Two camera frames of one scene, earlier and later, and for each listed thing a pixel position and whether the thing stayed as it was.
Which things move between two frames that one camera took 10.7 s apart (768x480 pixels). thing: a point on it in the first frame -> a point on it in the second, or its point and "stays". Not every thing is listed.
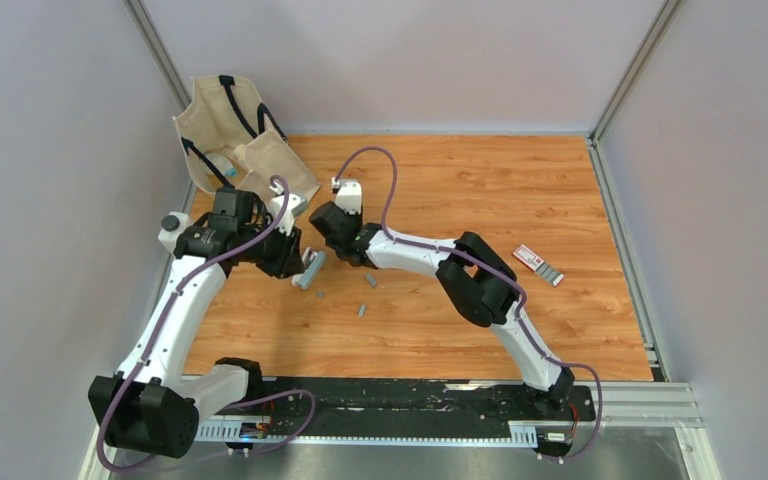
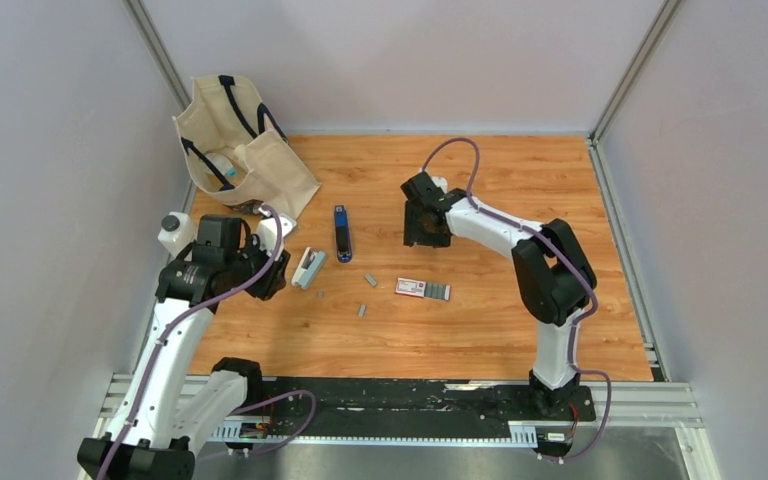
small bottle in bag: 223,164 stays
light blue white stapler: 312,260 stays
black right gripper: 358,217 -> 412,234
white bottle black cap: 171,225 stays
